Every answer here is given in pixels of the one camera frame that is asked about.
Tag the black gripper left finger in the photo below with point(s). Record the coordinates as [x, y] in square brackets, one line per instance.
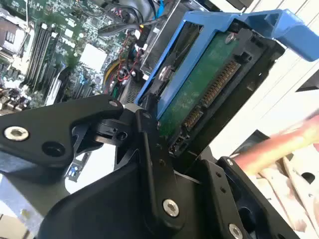
[49, 124]

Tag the person's hand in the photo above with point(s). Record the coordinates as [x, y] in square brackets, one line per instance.
[279, 145]

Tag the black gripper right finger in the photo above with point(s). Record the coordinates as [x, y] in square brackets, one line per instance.
[249, 189]

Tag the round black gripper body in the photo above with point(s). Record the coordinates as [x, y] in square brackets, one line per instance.
[112, 206]

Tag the hard disk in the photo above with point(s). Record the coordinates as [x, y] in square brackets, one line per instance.
[189, 99]

